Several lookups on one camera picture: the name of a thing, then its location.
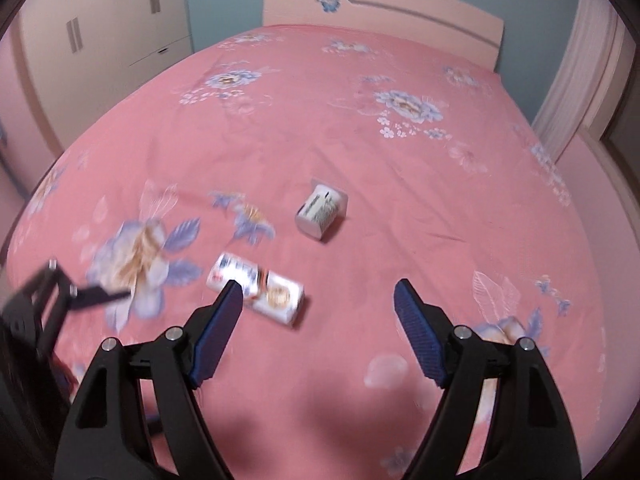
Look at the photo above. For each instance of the pink floral bed sheet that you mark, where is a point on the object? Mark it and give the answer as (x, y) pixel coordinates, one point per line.
(321, 166)

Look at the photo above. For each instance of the white milk carton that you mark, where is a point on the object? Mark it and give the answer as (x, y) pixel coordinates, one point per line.
(264, 291)

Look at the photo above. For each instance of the cream wardrobe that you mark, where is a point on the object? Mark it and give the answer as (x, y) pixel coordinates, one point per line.
(85, 56)

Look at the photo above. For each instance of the white yogurt cup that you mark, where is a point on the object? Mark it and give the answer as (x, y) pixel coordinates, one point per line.
(323, 206)

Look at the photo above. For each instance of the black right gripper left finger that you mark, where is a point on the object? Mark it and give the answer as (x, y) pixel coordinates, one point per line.
(107, 435)

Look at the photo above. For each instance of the pink wooden headboard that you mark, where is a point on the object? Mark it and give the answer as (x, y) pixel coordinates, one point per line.
(451, 26)

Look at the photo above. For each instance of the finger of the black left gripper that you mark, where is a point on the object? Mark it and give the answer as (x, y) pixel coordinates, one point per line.
(52, 287)

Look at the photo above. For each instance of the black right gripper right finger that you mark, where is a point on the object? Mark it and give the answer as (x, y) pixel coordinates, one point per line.
(530, 435)

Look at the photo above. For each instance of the white curtain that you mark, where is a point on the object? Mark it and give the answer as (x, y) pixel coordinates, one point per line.
(579, 75)

